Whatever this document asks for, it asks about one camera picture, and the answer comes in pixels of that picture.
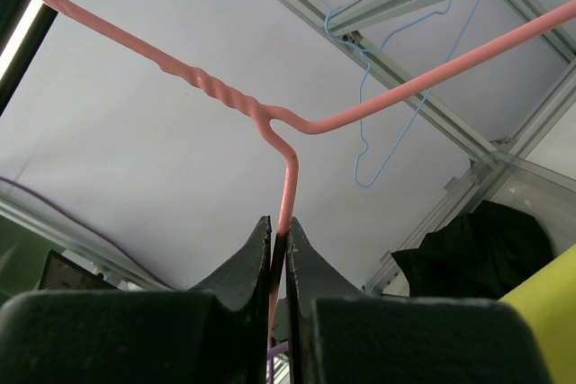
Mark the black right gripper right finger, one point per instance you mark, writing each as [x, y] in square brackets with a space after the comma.
[309, 278]

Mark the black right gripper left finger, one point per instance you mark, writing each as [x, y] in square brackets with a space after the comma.
[234, 339]

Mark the pink hanger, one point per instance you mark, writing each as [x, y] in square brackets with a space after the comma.
[263, 114]

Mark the black trousers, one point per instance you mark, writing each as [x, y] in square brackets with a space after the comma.
[482, 254]

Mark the yellow-green trousers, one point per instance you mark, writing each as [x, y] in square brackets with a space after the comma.
[546, 301]

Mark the clear plastic bin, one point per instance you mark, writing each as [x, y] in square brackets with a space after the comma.
[538, 191]

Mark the left aluminium frame post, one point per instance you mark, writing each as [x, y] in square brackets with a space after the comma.
[371, 186]

